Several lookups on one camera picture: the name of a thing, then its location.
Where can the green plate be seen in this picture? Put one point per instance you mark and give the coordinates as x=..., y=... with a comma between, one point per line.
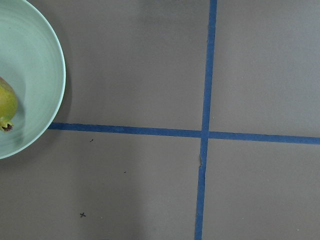
x=33, y=63

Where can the red green pomegranate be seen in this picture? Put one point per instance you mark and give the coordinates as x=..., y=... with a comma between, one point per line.
x=8, y=106

